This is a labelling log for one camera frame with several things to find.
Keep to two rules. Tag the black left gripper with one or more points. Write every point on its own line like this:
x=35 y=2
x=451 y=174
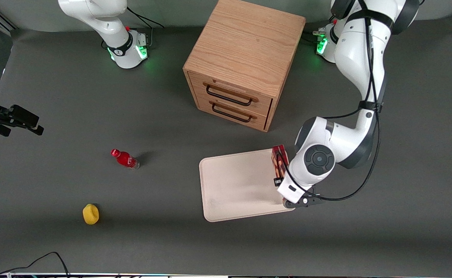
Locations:
x=277 y=181

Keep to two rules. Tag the red cookie box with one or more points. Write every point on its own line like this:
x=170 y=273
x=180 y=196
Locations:
x=278 y=156

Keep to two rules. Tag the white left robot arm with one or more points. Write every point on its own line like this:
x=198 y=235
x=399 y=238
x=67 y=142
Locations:
x=349 y=135

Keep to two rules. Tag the cream rectangular tray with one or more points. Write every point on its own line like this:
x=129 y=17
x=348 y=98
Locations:
x=241 y=185

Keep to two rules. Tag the red plastic bottle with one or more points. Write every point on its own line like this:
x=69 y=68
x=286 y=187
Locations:
x=125 y=159

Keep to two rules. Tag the yellow sponge lemon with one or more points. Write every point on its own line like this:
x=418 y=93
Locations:
x=90 y=214

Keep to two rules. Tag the wooden two-drawer cabinet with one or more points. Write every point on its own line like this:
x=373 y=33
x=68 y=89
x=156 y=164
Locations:
x=245 y=54

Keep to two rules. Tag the aluminium frame rail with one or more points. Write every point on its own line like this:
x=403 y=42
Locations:
x=4 y=21

